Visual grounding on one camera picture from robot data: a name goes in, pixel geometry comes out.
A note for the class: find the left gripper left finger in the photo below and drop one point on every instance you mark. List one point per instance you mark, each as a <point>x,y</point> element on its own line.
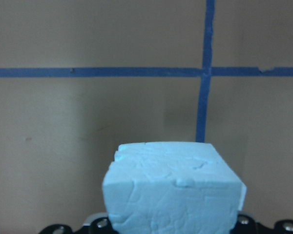
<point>97,223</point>

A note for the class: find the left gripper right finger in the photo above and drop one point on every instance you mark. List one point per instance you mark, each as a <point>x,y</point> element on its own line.
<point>246,224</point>

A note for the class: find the light blue block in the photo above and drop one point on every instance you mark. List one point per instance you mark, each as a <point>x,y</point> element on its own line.
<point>171,188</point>

